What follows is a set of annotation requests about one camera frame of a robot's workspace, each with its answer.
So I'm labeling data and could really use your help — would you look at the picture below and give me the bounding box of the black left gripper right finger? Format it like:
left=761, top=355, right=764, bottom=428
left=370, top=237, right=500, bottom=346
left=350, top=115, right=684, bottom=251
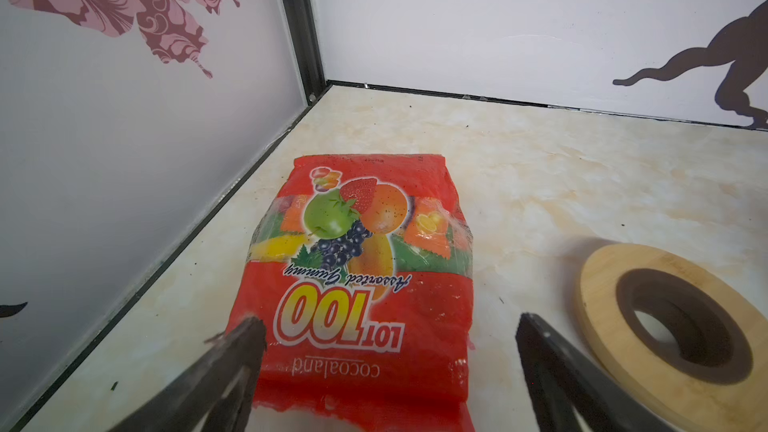
left=516, top=313, right=671, bottom=431

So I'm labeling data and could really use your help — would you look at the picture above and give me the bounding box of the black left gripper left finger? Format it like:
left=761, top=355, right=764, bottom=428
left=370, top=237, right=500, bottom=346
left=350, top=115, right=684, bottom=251
left=112, top=317, right=267, bottom=431

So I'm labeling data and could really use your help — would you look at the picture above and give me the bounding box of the red gummy candy bag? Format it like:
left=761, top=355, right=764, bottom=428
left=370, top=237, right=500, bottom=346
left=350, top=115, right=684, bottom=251
left=229, top=154, right=473, bottom=431

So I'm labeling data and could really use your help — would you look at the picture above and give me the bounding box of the small wooden ring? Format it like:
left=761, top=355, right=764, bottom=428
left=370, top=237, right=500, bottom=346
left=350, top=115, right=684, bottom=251
left=572, top=243, right=768, bottom=432

